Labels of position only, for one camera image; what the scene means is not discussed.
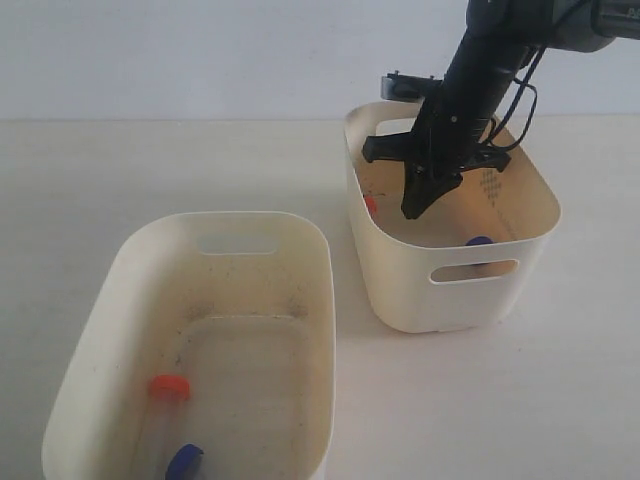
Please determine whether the blue-capped tube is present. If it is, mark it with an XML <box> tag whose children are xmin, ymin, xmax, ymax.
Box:
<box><xmin>465</xmin><ymin>235</ymin><xmax>494</xmax><ymax>274</ymax></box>
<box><xmin>155</xmin><ymin>428</ymin><xmax>204</xmax><ymax>480</ymax></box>

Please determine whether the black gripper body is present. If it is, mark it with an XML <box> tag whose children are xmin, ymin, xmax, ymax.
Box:
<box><xmin>362</xmin><ymin>96</ymin><xmax>511</xmax><ymax>181</ymax></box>

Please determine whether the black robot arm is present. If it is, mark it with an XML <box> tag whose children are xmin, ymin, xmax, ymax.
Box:
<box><xmin>362</xmin><ymin>1</ymin><xmax>639</xmax><ymax>220</ymax></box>

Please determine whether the orange-capped clear tube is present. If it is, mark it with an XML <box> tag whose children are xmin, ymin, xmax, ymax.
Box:
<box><xmin>131</xmin><ymin>374</ymin><xmax>191</xmax><ymax>479</ymax></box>

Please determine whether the cream plastic bin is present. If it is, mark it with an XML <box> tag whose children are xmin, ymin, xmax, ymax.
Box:
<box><xmin>41</xmin><ymin>212</ymin><xmax>336</xmax><ymax>479</ymax></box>
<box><xmin>344</xmin><ymin>101</ymin><xmax>561</xmax><ymax>333</ymax></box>

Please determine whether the black cable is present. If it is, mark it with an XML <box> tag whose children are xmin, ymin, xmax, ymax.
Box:
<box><xmin>482</xmin><ymin>44</ymin><xmax>541</xmax><ymax>151</ymax></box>

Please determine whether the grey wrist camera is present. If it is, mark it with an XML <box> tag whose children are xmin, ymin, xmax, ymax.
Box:
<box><xmin>380</xmin><ymin>70</ymin><xmax>442</xmax><ymax>103</ymax></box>

